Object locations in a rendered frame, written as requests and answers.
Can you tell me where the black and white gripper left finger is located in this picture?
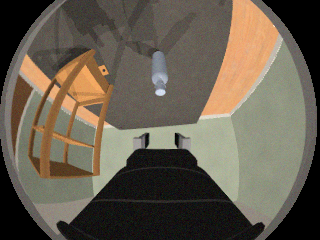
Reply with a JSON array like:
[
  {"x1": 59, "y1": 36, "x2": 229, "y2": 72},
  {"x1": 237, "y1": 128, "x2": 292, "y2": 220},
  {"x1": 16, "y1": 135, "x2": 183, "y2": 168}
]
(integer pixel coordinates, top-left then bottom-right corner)
[{"x1": 133, "y1": 133, "x2": 149, "y2": 151}]

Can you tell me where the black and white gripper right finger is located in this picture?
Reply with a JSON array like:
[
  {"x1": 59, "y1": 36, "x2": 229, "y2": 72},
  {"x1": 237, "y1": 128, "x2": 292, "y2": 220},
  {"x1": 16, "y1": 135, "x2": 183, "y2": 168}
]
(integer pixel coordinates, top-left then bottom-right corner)
[{"x1": 175, "y1": 133, "x2": 191, "y2": 151}]

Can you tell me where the grey bottle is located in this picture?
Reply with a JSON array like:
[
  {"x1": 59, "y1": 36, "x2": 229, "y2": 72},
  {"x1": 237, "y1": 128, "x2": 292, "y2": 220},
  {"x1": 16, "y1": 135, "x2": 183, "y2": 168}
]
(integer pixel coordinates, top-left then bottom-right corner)
[{"x1": 151, "y1": 51, "x2": 168, "y2": 96}]

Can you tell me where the light brown wooden shelving unit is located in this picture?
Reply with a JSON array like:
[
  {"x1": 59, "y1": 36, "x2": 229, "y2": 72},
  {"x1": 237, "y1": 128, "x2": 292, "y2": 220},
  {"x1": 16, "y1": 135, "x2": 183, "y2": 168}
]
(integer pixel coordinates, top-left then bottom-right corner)
[{"x1": 28, "y1": 49, "x2": 114, "y2": 179}]

